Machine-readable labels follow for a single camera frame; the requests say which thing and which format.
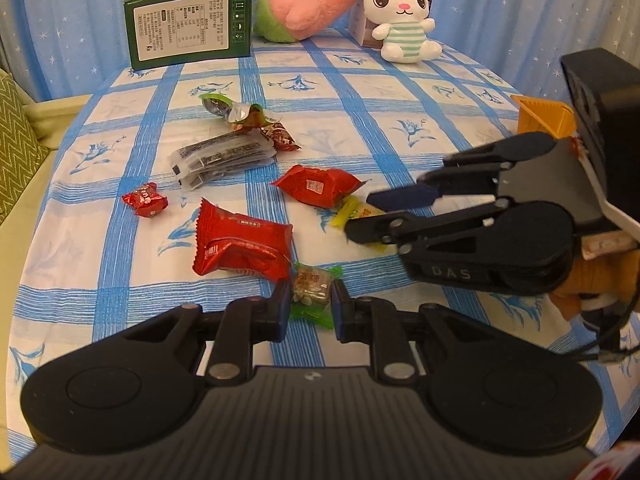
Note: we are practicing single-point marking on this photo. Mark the red pillow snack packet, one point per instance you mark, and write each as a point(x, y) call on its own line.
point(315, 185)

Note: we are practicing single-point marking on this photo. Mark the green snack packet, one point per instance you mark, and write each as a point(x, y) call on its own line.
point(220, 105)

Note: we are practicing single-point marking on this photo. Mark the small red candy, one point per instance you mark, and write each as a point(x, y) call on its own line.
point(147, 200)

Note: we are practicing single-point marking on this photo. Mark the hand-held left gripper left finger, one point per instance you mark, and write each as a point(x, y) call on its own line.
point(285, 306)

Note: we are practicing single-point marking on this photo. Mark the yellow plastic tray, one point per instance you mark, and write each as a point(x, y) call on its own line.
point(540, 115)

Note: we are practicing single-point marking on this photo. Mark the clear black snack packet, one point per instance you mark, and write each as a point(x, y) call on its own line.
point(220, 152)
point(210, 179)

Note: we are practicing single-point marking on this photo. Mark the green clear candy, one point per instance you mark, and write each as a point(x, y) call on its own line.
point(312, 285)

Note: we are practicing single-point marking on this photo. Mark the white rabbit plush toy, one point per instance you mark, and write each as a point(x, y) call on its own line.
point(397, 5)

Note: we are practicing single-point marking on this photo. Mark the blue star-print curtain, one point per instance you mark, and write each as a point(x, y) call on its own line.
point(500, 0)

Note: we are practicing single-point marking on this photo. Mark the green cardboard box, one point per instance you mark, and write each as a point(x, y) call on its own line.
point(185, 25)

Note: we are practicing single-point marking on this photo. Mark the yellow candy packet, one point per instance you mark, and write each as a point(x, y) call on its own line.
point(345, 212)

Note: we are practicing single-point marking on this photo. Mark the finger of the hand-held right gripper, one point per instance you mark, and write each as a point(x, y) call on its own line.
point(370, 230)
point(400, 196)

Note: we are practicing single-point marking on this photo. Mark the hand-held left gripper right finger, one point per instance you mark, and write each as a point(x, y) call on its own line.
point(337, 310)

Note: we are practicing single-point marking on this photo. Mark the large red snack packet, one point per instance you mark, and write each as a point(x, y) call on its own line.
point(235, 240)

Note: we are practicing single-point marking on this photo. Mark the blue checked tablecloth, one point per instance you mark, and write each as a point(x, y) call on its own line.
point(350, 110)

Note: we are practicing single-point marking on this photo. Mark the red patterned cloth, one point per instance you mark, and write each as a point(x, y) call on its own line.
point(610, 465)

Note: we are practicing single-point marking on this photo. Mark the pink green plush toy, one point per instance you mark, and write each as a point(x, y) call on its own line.
point(310, 5)

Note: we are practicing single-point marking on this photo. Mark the green zigzag cushion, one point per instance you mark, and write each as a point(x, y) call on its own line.
point(15, 150)

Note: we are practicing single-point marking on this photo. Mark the white brown cardboard box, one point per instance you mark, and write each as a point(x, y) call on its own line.
point(360, 25)

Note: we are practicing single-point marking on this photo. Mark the person's right hand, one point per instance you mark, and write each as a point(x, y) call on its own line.
point(595, 280)

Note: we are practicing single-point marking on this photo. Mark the cream sofa seat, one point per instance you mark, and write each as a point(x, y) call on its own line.
point(55, 120)

